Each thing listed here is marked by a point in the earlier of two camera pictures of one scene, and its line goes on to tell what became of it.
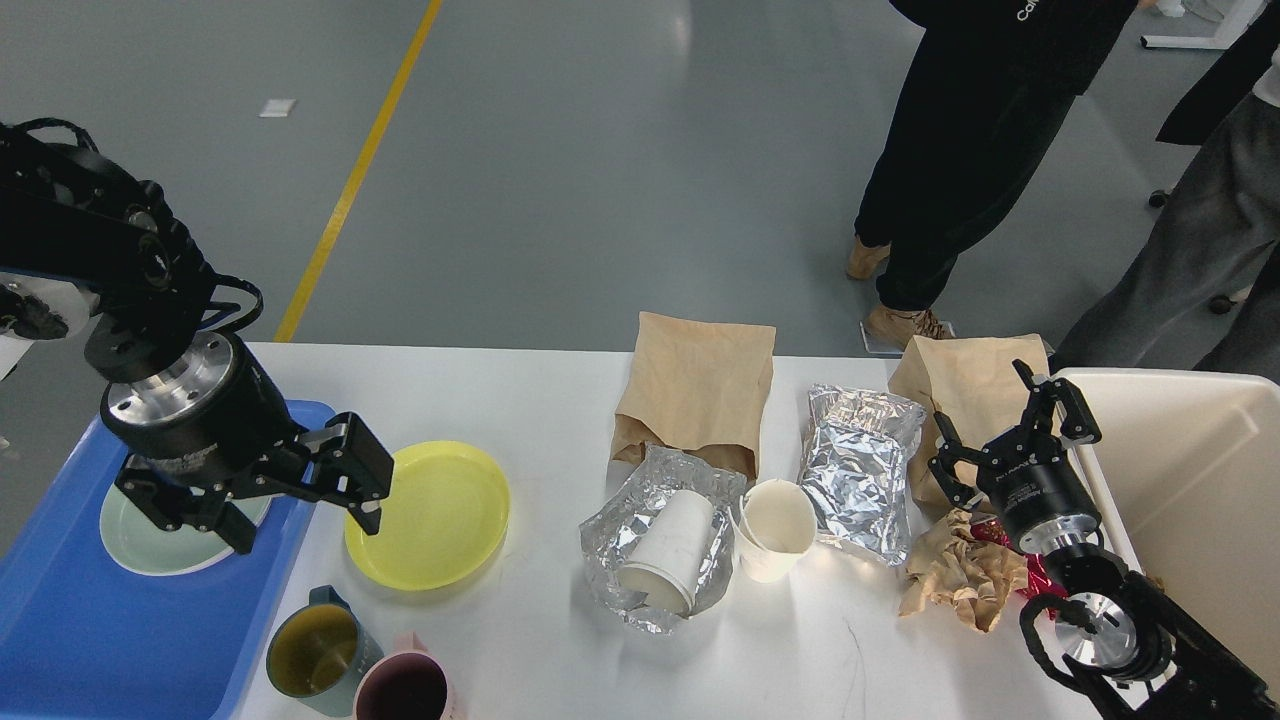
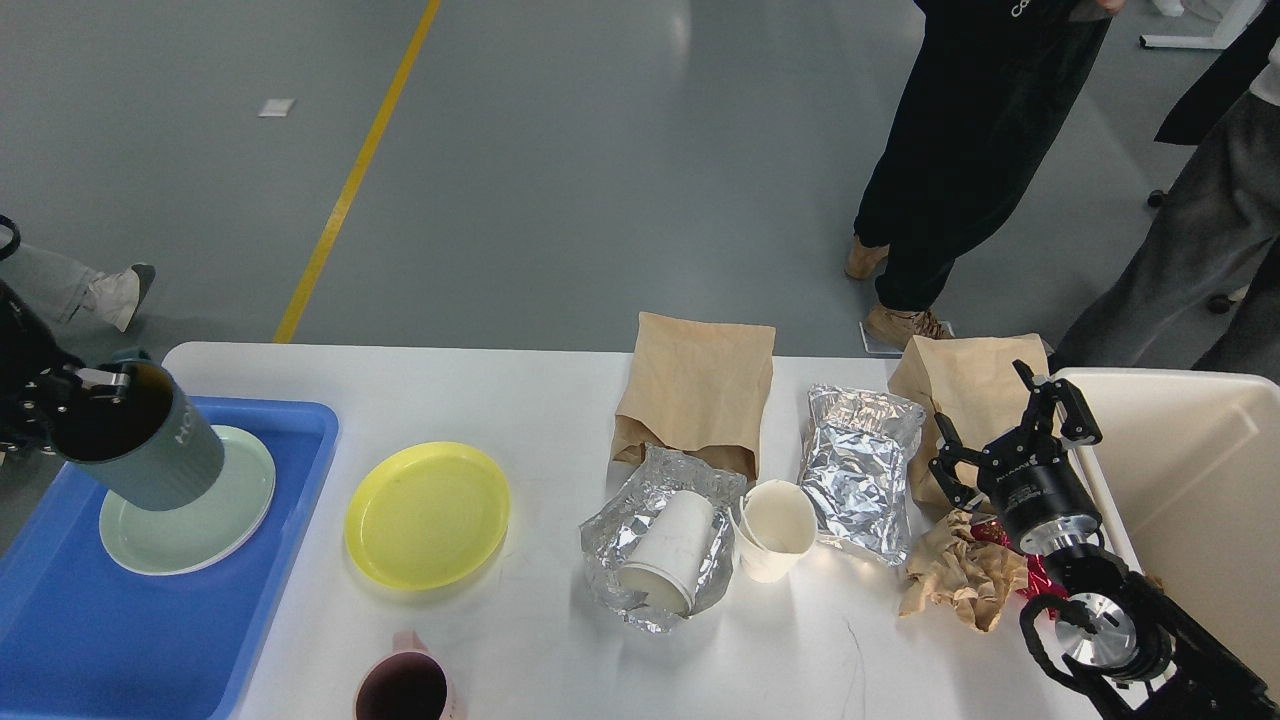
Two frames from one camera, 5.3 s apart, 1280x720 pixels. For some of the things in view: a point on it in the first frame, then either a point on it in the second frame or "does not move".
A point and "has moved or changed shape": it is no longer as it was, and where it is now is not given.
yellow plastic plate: x=446 y=515 does not move
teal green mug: x=317 y=652 has moved or changed shape
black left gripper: x=215 y=422 -> x=28 y=378
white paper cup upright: x=773 y=525 does not move
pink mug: x=407 y=684 does not move
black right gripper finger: x=1077 y=421 does not move
